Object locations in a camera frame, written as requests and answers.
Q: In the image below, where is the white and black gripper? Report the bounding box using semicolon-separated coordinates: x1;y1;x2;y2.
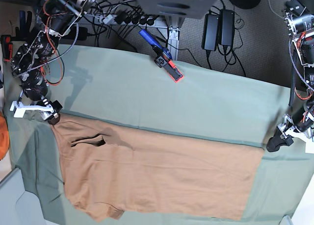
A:
9;100;61;125

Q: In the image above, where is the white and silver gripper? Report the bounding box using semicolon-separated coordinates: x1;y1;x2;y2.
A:
266;114;314;154

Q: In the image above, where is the tan brown T-shirt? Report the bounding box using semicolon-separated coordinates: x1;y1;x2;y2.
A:
52;115;264;222

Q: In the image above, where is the robot arm with silver motor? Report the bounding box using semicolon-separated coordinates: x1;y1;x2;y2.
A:
10;0;314;152

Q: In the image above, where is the orange cloth at edge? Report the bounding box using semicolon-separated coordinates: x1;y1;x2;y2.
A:
0;113;10;160

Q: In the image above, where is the sage green table cloth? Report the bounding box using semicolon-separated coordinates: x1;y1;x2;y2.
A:
2;46;314;225

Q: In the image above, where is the white plastic bin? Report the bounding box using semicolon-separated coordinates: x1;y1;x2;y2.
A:
0;168;46;225

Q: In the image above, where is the blue bar clamp left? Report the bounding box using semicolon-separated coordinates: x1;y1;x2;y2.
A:
0;11;32;62

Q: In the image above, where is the blue bar clamp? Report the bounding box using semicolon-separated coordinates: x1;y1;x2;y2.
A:
139;29;183;82
0;11;32;62

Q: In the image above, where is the black power brick left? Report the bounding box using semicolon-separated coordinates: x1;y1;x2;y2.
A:
68;26;88;41

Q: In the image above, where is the white power strip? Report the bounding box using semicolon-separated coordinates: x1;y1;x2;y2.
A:
85;14;117;25

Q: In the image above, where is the black power adapter left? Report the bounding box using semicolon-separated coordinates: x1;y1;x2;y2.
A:
202;14;219;51

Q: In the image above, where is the black power adapter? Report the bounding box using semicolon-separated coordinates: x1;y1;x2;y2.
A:
220;10;235;47
202;14;219;51

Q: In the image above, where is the blue bar clamp centre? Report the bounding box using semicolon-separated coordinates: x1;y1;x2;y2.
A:
139;29;183;82

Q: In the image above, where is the black power adapter right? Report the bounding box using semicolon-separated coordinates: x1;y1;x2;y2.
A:
220;10;235;47

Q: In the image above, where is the robot arm with orange wires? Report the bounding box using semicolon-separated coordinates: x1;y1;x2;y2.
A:
11;0;99;104

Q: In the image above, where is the white cable on floor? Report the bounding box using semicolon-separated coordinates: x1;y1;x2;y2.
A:
263;0;287;20

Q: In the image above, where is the aluminium frame post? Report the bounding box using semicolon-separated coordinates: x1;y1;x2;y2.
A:
165;16;184;60

